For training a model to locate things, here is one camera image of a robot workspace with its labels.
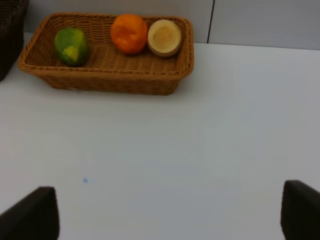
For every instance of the tan round bun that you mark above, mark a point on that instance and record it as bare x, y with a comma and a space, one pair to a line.
164, 38

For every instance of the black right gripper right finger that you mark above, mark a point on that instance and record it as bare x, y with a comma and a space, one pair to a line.
300, 211

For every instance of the light orange wicker basket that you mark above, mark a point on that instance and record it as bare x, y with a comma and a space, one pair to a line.
107, 69

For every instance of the dark brown wicker basket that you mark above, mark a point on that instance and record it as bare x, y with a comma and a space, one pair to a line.
12, 19

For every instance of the orange fruit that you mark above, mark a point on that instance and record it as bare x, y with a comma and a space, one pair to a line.
129, 33

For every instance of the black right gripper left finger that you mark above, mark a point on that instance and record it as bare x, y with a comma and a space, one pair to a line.
35, 217

